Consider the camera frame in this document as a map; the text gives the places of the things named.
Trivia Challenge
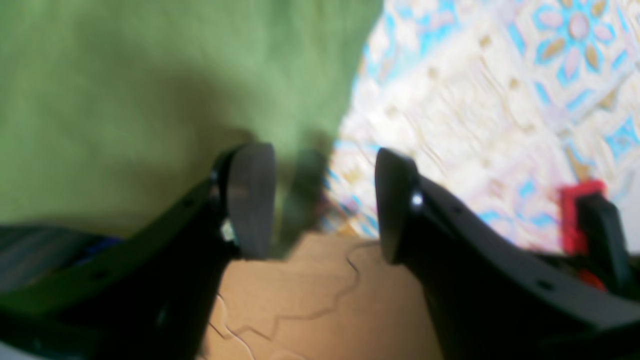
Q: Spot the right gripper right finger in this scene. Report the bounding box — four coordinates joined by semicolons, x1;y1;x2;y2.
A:
374;148;640;360

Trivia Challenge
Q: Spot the red clamp lower right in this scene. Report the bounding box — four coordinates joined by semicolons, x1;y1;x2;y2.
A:
559;180;639;300

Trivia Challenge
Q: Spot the patterned colourful tablecloth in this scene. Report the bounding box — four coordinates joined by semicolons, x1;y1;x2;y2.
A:
320;0;640;253

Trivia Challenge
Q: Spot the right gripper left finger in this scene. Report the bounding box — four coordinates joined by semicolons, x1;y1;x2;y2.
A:
1;142;276;360

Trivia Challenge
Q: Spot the olive green t-shirt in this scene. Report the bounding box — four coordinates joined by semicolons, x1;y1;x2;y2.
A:
0;0;384;255

